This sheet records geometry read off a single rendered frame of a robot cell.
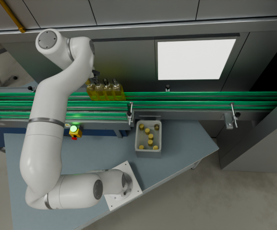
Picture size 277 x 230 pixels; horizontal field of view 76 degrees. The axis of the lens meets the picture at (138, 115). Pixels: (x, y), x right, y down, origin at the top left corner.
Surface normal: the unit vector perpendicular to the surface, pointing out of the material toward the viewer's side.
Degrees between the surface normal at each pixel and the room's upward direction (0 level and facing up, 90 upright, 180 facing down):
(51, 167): 68
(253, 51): 90
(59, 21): 90
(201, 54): 90
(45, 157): 50
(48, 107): 27
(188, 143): 0
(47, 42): 22
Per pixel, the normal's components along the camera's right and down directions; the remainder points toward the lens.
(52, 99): 0.55, -0.36
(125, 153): -0.11, -0.49
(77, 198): -0.01, 0.04
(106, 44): -0.07, 0.87
